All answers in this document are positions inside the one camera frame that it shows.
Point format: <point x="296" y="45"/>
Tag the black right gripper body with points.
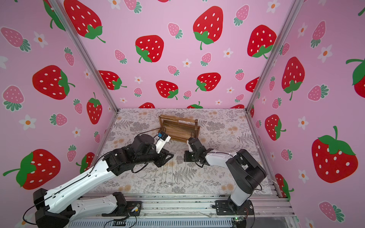
<point x="193" y="155"/>

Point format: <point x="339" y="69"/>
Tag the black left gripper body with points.
<point x="158" y="159"/>

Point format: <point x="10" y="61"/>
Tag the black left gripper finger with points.
<point x="165" y="152"/>
<point x="166" y="158"/>

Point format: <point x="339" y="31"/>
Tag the wooden jewelry display stand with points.
<point x="178" y="128"/>

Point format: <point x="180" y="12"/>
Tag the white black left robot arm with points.
<point x="57" y="207"/>

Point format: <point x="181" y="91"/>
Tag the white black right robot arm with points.
<point x="245" y="170"/>

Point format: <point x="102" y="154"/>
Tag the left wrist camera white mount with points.
<point x="163" y="138"/>

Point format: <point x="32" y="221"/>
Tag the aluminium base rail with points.
<point x="198" y="211"/>

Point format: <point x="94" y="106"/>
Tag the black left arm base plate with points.
<point x="129" y="208"/>

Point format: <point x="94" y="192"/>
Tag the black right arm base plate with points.
<point x="229" y="208"/>

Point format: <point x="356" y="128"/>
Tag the aluminium corner frame post right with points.
<point x="284" y="31"/>

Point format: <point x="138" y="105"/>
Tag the aluminium corner frame post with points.
<point x="284" y="31"/>
<point x="62" y="15"/>

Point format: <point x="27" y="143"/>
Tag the aluminium corner frame post left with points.
<point x="62" y="15"/>

